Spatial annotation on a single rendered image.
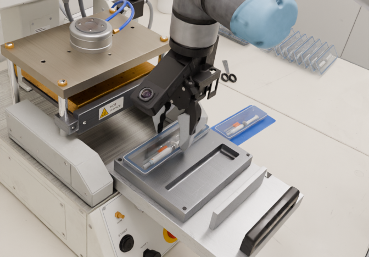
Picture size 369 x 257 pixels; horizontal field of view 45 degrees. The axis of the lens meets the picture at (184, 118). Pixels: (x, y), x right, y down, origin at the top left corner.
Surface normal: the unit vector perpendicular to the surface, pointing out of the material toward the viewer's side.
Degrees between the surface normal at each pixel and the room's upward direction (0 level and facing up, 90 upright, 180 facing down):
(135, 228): 65
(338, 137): 0
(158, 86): 29
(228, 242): 0
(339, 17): 90
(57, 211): 90
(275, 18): 91
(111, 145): 0
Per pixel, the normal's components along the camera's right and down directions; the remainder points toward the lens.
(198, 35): 0.07, 0.63
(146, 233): 0.74, 0.11
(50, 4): 0.76, 0.48
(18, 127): -0.64, 0.41
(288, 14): 0.59, 0.56
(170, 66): -0.18, -0.47
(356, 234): 0.14, -0.77
